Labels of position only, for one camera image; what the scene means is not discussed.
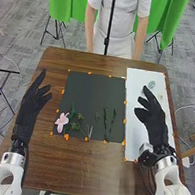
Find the black stand pole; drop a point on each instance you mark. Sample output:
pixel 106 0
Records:
pixel 110 20

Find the person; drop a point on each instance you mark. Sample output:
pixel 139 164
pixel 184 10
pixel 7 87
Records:
pixel 122 18

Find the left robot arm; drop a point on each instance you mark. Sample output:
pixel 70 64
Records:
pixel 9 170

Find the white sheet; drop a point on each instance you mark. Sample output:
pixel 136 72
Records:
pixel 137 91

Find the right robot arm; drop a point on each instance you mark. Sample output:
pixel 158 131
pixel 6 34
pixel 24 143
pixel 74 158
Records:
pixel 172 194

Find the dark mat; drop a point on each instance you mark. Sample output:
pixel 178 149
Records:
pixel 96 92

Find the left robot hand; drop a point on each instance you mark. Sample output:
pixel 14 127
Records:
pixel 29 112

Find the pink flower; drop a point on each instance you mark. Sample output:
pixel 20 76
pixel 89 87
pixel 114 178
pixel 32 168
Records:
pixel 61 120

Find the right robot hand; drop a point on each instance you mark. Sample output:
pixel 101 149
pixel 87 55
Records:
pixel 154 122

